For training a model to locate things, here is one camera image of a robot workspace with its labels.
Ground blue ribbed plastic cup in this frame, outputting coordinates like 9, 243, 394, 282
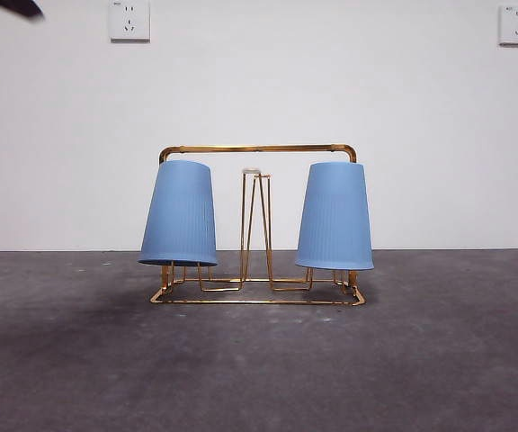
294, 161, 374, 273
137, 159, 219, 267

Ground gold wire cup rack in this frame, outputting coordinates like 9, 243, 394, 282
149, 143, 367, 307

